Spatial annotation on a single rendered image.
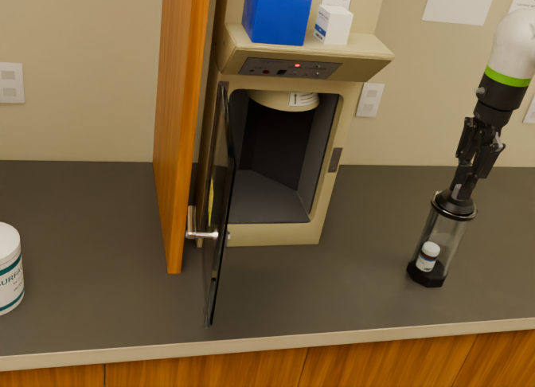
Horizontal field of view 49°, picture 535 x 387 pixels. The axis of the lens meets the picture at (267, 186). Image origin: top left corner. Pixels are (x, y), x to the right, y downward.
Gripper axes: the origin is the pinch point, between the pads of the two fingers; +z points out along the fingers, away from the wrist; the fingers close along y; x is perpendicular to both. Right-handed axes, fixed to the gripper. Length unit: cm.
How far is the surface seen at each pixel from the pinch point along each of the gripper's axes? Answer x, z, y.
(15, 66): -101, 2, -55
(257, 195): -40, 21, -25
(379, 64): -27.2, -25.6, -3.7
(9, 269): -97, 17, 5
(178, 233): -64, 17, -4
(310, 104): -34.7, -10.3, -16.1
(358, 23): -29.4, -30.5, -13.2
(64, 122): -90, 18, -56
